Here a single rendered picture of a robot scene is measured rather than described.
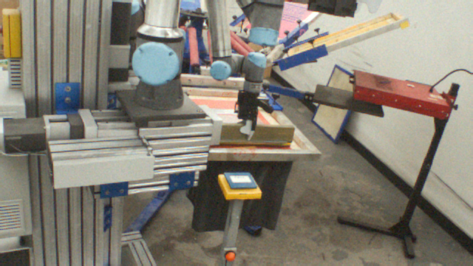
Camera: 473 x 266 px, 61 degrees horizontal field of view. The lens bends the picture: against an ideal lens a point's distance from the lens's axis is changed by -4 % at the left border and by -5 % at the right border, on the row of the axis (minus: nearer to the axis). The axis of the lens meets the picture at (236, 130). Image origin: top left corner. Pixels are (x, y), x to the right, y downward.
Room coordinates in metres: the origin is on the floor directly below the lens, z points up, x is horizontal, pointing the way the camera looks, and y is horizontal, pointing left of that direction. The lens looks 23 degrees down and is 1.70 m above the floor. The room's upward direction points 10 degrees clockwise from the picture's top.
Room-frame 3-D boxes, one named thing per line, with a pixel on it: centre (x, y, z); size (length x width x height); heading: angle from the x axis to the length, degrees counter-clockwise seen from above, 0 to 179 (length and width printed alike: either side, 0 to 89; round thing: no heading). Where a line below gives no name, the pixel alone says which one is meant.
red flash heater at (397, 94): (2.62, -1.01, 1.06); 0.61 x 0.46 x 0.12; 80
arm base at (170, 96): (1.19, 0.25, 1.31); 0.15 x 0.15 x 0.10
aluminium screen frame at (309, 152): (1.89, 0.03, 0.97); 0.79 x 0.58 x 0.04; 20
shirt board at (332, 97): (2.76, -0.27, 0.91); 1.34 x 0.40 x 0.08; 80
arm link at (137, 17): (1.62, 0.51, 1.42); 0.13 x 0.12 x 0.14; 168
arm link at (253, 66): (1.64, -0.03, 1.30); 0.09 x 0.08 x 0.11; 78
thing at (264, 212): (1.61, -0.07, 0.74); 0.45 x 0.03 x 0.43; 110
